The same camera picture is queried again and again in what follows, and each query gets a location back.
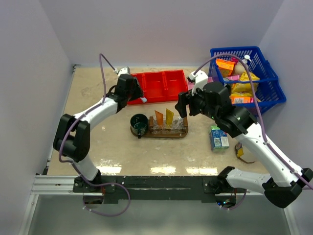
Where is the red bin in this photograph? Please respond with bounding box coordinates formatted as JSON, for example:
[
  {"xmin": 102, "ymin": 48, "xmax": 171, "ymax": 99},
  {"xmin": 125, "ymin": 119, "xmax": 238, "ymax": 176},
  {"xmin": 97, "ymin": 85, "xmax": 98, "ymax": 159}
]
[
  {"xmin": 143, "ymin": 71, "xmax": 167, "ymax": 103},
  {"xmin": 162, "ymin": 70, "xmax": 188, "ymax": 101},
  {"xmin": 128, "ymin": 73, "xmax": 147, "ymax": 105}
]

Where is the green blue carton box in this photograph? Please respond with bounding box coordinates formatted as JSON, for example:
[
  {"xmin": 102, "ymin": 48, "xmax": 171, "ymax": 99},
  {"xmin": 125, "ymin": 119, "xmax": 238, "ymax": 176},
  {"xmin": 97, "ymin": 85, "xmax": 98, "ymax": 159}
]
[{"xmin": 209, "ymin": 125, "xmax": 229, "ymax": 152}]

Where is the dark green mug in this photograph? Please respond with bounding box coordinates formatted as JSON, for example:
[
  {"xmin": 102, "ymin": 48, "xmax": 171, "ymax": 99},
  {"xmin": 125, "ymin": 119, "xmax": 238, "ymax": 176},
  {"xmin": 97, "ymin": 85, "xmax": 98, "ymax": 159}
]
[{"xmin": 130, "ymin": 114, "xmax": 149, "ymax": 139}]

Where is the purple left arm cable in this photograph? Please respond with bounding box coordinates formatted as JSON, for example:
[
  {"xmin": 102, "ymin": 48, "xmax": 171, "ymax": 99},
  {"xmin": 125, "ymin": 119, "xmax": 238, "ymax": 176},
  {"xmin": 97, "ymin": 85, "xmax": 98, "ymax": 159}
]
[{"xmin": 58, "ymin": 53, "xmax": 118, "ymax": 189}]

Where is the pink drawer box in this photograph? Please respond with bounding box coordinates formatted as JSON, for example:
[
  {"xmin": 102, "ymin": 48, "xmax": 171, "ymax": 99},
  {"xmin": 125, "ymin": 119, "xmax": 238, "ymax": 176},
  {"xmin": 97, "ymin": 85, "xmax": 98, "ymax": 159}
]
[{"xmin": 187, "ymin": 77, "xmax": 214, "ymax": 90}]

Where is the red bin left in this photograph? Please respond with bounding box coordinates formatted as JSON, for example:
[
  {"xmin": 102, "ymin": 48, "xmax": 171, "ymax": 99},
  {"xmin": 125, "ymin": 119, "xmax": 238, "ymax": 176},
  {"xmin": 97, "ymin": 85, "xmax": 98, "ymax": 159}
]
[{"xmin": 128, "ymin": 73, "xmax": 147, "ymax": 105}]

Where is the orange box lower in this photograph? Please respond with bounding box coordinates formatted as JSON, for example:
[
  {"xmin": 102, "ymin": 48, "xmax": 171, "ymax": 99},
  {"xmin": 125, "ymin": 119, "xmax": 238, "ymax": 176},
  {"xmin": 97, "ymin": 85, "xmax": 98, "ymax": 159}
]
[{"xmin": 230, "ymin": 96, "xmax": 252, "ymax": 105}]

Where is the red bin middle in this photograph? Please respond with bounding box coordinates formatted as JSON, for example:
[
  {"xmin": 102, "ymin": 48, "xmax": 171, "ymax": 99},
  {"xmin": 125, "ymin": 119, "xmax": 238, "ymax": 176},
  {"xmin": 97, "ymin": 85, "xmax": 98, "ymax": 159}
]
[{"xmin": 143, "ymin": 71, "xmax": 167, "ymax": 103}]

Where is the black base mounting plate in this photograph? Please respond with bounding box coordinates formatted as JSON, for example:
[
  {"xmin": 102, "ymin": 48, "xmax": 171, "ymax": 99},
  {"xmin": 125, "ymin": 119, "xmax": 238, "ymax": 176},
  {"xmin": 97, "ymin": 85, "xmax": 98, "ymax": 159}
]
[{"xmin": 73, "ymin": 176, "xmax": 244, "ymax": 208}]

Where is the red bin right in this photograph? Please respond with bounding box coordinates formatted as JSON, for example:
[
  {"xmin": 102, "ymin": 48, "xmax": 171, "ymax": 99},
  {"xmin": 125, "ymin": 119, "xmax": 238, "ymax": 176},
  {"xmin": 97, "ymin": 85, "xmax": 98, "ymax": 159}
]
[{"xmin": 162, "ymin": 70, "xmax": 188, "ymax": 101}]

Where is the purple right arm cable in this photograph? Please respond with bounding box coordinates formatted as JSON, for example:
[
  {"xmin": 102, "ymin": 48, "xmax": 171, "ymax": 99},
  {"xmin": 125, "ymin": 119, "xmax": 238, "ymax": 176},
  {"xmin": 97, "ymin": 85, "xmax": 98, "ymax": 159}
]
[{"xmin": 193, "ymin": 54, "xmax": 313, "ymax": 190}]

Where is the oval wooden tray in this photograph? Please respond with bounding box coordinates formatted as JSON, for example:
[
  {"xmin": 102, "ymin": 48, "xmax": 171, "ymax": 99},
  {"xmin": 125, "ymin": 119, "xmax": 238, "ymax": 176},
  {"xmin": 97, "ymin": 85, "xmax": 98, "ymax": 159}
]
[{"xmin": 131, "ymin": 128, "xmax": 188, "ymax": 139}]

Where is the blue plastic basket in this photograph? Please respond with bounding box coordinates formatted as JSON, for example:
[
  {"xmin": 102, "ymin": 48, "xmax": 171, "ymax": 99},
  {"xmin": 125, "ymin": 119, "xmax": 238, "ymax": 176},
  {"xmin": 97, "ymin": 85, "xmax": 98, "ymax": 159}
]
[{"xmin": 209, "ymin": 46, "xmax": 286, "ymax": 116}]

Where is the orange toothpaste tube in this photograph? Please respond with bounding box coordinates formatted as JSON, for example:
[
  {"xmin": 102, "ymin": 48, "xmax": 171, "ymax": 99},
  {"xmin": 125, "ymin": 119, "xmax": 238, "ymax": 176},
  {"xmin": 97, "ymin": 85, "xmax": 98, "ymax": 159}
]
[{"xmin": 155, "ymin": 110, "xmax": 163, "ymax": 126}]

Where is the pink small package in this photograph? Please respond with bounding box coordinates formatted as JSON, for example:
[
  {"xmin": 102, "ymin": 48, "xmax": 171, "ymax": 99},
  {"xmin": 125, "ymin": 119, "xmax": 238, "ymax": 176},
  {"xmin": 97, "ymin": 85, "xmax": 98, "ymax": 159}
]
[{"xmin": 230, "ymin": 57, "xmax": 239, "ymax": 64}]

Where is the white toothbrush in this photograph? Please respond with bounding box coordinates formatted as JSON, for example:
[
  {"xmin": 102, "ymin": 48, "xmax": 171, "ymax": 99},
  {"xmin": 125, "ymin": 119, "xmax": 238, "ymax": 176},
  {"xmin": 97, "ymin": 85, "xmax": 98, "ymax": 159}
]
[{"xmin": 175, "ymin": 117, "xmax": 184, "ymax": 129}]

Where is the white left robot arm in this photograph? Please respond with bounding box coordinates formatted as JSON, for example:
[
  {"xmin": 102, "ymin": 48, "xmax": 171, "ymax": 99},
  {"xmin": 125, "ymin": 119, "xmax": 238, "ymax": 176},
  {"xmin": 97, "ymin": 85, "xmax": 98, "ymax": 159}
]
[{"xmin": 53, "ymin": 74, "xmax": 143, "ymax": 192}]

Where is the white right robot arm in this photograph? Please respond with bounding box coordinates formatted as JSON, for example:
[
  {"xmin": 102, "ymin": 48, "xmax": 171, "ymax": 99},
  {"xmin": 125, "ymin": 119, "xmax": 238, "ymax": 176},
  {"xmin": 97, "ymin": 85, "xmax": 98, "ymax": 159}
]
[{"xmin": 175, "ymin": 82, "xmax": 313, "ymax": 208}]

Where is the orange snack box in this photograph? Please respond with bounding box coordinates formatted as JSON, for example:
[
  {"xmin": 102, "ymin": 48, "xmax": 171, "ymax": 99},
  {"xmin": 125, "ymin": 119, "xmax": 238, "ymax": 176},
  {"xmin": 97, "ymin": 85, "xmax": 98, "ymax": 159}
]
[{"xmin": 216, "ymin": 59, "xmax": 235, "ymax": 77}]

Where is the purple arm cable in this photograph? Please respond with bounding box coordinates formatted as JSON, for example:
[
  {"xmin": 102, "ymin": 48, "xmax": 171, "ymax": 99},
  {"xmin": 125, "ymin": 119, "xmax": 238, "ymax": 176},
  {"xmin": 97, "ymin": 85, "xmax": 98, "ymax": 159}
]
[
  {"xmin": 193, "ymin": 54, "xmax": 313, "ymax": 190},
  {"xmin": 58, "ymin": 53, "xmax": 118, "ymax": 189}
]

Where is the yellow toothpaste tube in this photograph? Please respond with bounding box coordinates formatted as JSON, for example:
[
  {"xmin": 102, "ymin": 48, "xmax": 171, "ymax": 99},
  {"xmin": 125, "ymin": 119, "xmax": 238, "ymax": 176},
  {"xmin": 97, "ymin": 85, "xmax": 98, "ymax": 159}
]
[{"xmin": 166, "ymin": 109, "xmax": 174, "ymax": 127}]

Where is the beige pump soap bottle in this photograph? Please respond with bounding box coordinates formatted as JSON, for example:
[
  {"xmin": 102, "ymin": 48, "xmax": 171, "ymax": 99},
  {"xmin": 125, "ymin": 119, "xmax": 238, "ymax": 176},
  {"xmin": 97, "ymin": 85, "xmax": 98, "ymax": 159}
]
[{"xmin": 233, "ymin": 55, "xmax": 251, "ymax": 76}]

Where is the yellow chips bag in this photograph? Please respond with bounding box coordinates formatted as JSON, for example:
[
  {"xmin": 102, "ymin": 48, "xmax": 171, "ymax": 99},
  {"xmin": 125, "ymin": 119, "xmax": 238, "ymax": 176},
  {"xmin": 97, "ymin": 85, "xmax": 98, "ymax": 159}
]
[{"xmin": 231, "ymin": 71, "xmax": 253, "ymax": 97}]

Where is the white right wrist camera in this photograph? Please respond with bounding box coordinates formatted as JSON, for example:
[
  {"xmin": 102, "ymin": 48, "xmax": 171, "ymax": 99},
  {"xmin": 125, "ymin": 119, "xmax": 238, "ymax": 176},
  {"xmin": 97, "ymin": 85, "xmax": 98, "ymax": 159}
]
[{"xmin": 187, "ymin": 70, "xmax": 208, "ymax": 95}]

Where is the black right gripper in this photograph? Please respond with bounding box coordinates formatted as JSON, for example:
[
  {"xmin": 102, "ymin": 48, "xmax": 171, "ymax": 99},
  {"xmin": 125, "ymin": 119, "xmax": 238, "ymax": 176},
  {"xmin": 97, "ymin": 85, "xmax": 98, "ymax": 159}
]
[{"xmin": 175, "ymin": 82, "xmax": 219, "ymax": 120}]

